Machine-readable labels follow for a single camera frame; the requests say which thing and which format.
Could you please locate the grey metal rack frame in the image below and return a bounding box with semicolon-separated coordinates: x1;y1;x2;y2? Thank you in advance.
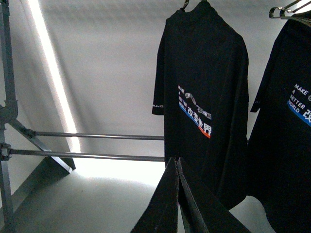
0;0;73;233

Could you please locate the black printed t-shirt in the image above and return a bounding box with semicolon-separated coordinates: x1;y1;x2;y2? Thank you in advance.
248;19;311;233
152;1;249;209

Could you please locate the black hanging printed t-shirt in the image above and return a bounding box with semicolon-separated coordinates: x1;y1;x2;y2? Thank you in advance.
248;19;311;233

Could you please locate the upper metal rack rod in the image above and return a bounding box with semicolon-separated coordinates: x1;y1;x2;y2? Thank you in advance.
33;131;164;141

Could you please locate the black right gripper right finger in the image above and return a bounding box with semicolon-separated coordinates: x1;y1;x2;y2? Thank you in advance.
177;158;250;233

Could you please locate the metal wire hanger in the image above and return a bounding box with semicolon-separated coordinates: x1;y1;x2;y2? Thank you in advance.
268;0;308;19

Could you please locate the metal rack rod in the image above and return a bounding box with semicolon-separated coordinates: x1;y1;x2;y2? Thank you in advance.
9;149;164;162
33;131;164;141

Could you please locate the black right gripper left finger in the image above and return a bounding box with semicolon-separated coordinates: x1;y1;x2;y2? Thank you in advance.
131;158;179;233

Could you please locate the lower metal rack rod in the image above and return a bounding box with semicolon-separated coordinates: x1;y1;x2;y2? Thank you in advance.
9;149;164;162

